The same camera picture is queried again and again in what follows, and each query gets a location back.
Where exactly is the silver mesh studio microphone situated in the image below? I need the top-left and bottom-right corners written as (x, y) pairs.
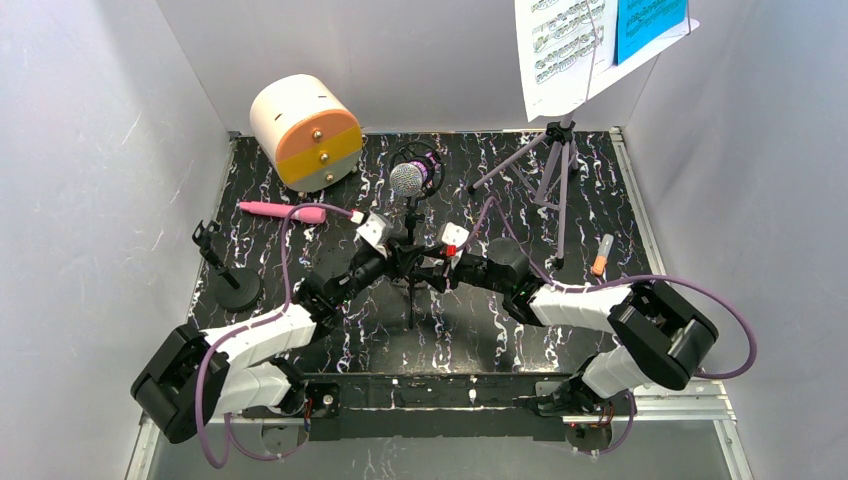
top-left (389, 161), bottom-right (428, 198)

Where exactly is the pink microphone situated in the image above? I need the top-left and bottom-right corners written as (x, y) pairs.
top-left (238, 201), bottom-right (327, 224)

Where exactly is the black tripod microphone stand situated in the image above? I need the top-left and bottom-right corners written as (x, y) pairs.
top-left (389, 140), bottom-right (445, 329)

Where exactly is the black round-base mic stand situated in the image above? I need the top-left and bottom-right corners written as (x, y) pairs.
top-left (191, 221), bottom-right (263, 313)

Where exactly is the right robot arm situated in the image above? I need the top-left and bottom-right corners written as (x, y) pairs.
top-left (427, 238), bottom-right (719, 404)

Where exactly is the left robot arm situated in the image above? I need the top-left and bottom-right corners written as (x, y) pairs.
top-left (130, 244), bottom-right (420, 443)

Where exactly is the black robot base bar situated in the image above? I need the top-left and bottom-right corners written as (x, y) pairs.
top-left (241, 372), bottom-right (614, 444)

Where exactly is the lilac music stand tripod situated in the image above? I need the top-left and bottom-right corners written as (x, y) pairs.
top-left (466, 112), bottom-right (577, 270)

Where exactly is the orange grey marker pen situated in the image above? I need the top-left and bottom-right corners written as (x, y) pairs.
top-left (590, 234), bottom-right (614, 277)

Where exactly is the round pastel drawer cabinet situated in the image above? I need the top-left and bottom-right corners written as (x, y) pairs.
top-left (249, 74), bottom-right (363, 196)

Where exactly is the white sheet music page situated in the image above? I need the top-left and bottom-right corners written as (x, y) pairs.
top-left (513, 0), bottom-right (701, 123)

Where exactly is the blue sheet music page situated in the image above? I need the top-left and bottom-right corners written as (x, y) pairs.
top-left (614, 0), bottom-right (688, 64)

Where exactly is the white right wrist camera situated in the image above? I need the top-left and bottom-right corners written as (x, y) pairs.
top-left (438, 222), bottom-right (470, 261)

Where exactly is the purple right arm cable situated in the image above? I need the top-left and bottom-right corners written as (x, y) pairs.
top-left (463, 196), bottom-right (759, 457)

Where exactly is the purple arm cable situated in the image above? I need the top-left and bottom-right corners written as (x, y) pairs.
top-left (463, 196), bottom-right (759, 457)
top-left (195, 202), bottom-right (366, 470)

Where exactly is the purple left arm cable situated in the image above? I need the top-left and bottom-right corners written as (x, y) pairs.
top-left (195, 202), bottom-right (366, 470)

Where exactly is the aluminium rail right edge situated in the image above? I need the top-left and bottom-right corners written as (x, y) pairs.
top-left (609, 127), bottom-right (753, 479)

